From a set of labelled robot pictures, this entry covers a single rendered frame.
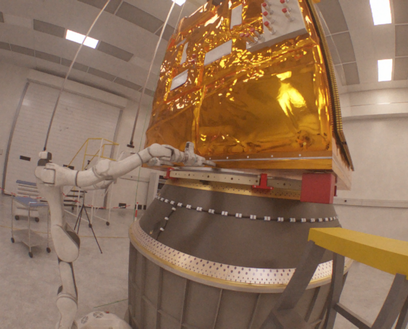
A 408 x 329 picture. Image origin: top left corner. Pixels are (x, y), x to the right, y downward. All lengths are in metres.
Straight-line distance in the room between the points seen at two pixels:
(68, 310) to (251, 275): 1.18
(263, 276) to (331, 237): 0.51
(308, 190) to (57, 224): 1.35
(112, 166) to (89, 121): 7.84
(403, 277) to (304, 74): 0.94
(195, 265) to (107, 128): 8.17
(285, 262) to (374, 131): 6.01
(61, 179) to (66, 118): 7.73
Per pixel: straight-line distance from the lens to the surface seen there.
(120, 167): 0.91
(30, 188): 5.46
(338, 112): 1.04
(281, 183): 1.15
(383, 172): 6.46
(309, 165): 0.91
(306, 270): 0.68
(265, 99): 1.08
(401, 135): 6.84
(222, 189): 1.16
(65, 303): 1.44
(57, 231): 1.21
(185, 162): 1.06
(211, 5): 2.37
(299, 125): 0.93
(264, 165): 1.01
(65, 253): 1.25
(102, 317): 1.88
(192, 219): 1.14
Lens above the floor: 1.62
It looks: 7 degrees up
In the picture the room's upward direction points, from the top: 7 degrees clockwise
